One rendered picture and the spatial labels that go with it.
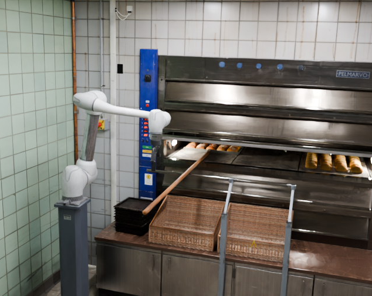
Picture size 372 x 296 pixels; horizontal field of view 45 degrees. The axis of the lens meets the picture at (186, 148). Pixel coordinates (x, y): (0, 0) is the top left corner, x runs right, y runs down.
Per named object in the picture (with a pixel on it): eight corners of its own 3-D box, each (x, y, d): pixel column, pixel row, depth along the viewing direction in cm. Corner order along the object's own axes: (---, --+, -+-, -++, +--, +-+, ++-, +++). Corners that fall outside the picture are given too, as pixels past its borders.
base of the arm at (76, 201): (53, 205, 336) (53, 198, 335) (67, 196, 357) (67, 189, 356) (75, 208, 332) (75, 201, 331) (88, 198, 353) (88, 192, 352)
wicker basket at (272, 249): (227, 231, 407) (229, 201, 401) (291, 239, 392) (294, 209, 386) (215, 253, 361) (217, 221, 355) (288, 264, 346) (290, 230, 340)
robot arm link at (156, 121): (161, 133, 315) (166, 130, 327) (161, 111, 311) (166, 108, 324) (146, 132, 318) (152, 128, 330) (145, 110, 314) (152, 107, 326)
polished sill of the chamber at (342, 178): (165, 161, 420) (165, 157, 419) (374, 182, 370) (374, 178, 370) (163, 162, 414) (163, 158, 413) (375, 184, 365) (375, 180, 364)
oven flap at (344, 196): (163, 186, 418) (166, 165, 420) (371, 210, 369) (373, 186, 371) (161, 186, 414) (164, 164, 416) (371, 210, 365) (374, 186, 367)
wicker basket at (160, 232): (165, 222, 423) (166, 194, 417) (225, 230, 408) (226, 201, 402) (147, 242, 377) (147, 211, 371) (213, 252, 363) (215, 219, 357)
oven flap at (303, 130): (164, 130, 407) (167, 109, 409) (378, 148, 358) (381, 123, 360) (162, 129, 403) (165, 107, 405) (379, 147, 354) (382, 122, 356)
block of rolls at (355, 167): (307, 154, 450) (307, 148, 448) (358, 158, 437) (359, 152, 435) (304, 168, 393) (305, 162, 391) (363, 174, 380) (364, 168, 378)
